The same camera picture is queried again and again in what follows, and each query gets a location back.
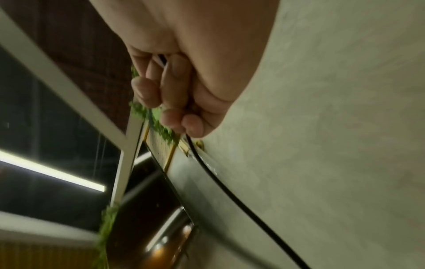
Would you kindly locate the white light strip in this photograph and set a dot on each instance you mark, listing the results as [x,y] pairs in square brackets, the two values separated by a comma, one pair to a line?
[56,172]

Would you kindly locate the white frame beam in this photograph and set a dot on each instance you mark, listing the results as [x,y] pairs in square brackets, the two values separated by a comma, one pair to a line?
[59,78]

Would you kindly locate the yellow framed grid panel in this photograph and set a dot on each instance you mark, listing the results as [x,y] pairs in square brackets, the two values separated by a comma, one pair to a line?
[162,149]

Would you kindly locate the gold wall hook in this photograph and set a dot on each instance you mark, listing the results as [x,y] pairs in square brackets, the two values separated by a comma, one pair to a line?
[200,145]

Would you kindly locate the green leaf garland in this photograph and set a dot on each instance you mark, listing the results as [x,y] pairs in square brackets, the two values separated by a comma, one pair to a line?
[107,231]
[162,126]

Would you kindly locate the white frame post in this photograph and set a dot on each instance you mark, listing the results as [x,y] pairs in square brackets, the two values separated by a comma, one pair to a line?
[126,162]

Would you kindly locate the person's right hand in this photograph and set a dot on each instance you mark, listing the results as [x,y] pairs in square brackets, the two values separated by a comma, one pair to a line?
[206,52]

